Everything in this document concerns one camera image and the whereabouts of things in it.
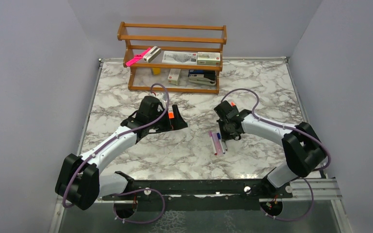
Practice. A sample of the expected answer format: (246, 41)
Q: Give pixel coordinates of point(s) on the yellow small block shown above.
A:
(155, 70)

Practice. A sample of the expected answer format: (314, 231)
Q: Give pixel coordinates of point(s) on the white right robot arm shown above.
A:
(302, 148)

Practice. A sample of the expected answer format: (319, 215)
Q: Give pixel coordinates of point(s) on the wooden two-tier shelf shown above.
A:
(170, 37)

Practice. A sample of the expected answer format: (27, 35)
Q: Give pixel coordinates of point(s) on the pink highlighter pen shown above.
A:
(217, 144)

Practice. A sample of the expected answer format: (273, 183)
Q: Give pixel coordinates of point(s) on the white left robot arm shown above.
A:
(79, 182)

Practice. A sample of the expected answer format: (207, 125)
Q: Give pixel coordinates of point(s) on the brown cap white marker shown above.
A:
(224, 145)

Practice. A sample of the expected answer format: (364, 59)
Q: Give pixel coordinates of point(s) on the pink cap white marker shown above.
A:
(213, 143)

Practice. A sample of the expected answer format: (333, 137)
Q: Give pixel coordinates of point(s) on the black grey stapler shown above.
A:
(205, 77)

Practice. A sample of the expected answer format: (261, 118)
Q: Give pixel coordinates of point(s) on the blue cap white marker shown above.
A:
(220, 142)

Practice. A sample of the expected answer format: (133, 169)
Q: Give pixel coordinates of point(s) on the small white red box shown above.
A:
(173, 77)

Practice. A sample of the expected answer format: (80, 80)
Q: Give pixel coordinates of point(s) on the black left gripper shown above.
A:
(177, 124)

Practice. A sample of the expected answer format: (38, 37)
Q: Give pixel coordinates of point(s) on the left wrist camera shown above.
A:
(161, 108)

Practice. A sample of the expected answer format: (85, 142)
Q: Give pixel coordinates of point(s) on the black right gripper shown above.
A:
(225, 136)

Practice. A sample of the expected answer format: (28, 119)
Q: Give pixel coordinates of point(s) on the black front mounting rail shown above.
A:
(195, 195)

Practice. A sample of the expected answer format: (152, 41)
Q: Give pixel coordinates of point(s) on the green white staples box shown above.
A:
(209, 58)

